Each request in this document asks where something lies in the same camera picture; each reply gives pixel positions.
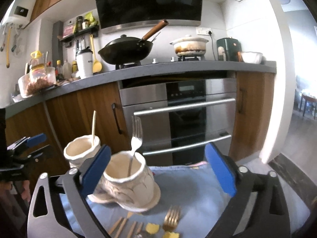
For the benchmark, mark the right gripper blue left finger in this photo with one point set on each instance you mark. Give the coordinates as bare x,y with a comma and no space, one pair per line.
92,170

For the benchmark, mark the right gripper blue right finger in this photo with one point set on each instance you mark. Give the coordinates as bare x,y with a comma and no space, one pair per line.
222,168

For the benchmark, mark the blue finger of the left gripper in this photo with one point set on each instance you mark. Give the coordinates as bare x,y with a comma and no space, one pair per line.
36,140

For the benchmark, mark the long wooden chopstick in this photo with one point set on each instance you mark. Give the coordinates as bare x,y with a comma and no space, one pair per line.
115,225

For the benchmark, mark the gold fork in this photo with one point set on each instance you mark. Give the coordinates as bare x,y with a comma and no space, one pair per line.
172,218

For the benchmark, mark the grey kitchen countertop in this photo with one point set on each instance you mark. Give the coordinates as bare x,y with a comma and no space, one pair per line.
159,69

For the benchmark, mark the person's left hand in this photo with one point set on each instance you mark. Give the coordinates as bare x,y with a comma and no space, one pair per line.
25,192

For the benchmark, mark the white ceramic double utensil holder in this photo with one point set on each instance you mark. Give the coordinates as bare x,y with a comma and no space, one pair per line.
136,192

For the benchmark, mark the light blue cartoon cloth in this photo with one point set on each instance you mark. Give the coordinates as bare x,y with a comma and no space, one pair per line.
200,197

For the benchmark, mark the wooden chopstick on cloth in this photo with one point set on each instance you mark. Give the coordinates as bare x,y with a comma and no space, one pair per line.
122,224
132,229

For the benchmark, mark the wooden chopstick in holder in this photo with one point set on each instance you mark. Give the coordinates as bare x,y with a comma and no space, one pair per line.
93,128

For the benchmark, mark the clear container with food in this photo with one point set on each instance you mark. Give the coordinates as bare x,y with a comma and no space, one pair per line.
36,80

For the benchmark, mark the stainless steel built-in oven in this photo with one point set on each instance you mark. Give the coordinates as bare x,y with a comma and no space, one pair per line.
180,117

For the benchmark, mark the yellow cap oil bottle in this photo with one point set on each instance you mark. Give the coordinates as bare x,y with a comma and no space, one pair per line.
37,66

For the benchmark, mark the silver fork in holder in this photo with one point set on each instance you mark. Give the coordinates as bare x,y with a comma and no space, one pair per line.
136,140

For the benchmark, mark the right wooden cabinet door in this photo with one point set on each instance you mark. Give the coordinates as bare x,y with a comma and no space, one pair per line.
254,100

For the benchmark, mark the white tumbler black lid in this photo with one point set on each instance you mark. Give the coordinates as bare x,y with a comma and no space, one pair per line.
84,62

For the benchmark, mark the yellow spatula hanging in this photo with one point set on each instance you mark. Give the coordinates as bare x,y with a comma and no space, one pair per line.
97,65

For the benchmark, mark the white bowl on counter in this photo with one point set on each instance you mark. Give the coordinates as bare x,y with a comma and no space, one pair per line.
252,57

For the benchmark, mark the white water heater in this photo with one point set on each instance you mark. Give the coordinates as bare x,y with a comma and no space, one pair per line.
19,13

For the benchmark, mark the white stained cooking pot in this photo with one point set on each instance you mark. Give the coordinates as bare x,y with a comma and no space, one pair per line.
190,46

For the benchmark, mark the black range hood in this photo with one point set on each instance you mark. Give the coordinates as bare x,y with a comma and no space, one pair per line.
116,15

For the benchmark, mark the wooden cabinet door black handle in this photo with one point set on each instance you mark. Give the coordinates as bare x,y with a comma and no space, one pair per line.
69,116

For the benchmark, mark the yellow handled utensil on cloth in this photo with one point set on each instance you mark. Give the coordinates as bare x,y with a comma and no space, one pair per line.
152,228

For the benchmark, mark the yellow handled utensil in holder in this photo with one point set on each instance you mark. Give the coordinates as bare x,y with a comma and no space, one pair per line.
169,234

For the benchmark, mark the black wall spice shelf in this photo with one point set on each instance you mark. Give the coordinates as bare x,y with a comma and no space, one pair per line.
82,25

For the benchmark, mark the black wok wooden handle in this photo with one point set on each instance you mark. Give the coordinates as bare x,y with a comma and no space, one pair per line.
129,49

